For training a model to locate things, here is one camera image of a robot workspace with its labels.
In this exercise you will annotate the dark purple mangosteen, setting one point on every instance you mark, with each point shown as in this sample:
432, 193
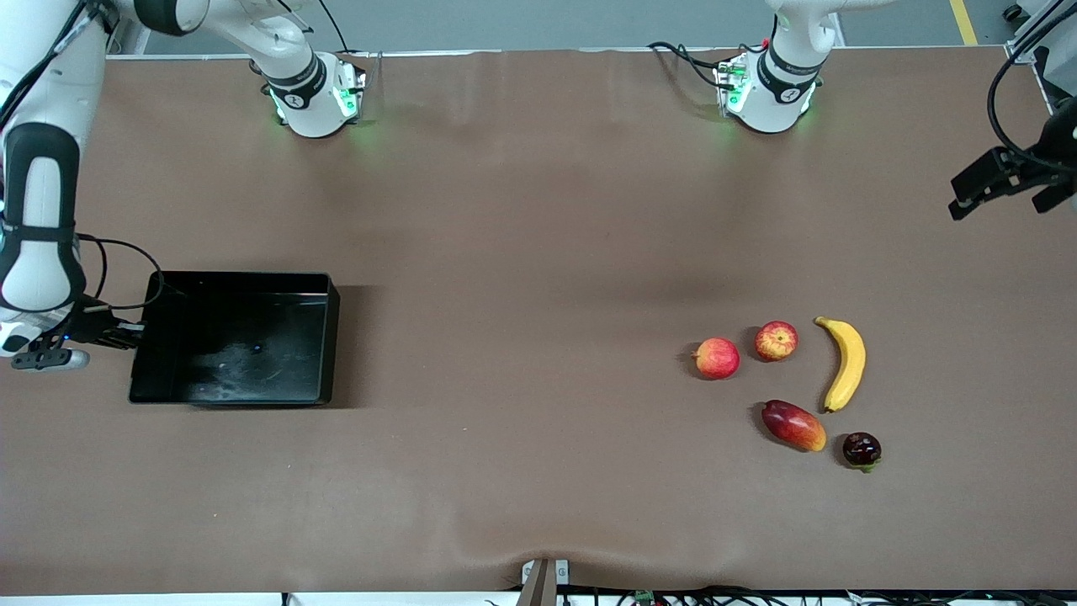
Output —
862, 449

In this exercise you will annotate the brown table cover sheet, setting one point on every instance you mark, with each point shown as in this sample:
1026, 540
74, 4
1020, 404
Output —
505, 463

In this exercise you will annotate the red round pomegranate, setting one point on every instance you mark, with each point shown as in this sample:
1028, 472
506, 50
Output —
717, 358

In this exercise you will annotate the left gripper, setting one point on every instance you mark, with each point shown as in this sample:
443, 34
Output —
1046, 156

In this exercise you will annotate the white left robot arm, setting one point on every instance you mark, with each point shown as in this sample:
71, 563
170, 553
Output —
782, 84

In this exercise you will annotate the aluminium frame with caster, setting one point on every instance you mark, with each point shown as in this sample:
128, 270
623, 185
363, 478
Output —
1028, 38

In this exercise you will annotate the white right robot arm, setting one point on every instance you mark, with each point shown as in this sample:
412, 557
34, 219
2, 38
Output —
42, 219

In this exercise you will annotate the yellow banana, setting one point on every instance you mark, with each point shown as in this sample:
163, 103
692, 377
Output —
851, 362

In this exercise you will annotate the red orange mango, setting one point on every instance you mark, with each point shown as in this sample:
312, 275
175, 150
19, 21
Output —
793, 425

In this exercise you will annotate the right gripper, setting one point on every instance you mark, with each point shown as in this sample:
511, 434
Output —
87, 326

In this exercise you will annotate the grey metal table clamp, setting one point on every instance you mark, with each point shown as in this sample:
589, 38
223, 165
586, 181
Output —
538, 589

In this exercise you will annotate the red yellow apple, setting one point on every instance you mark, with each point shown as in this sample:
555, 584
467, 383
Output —
776, 341

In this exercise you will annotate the black rectangular plastic box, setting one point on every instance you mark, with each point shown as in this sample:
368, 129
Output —
252, 353

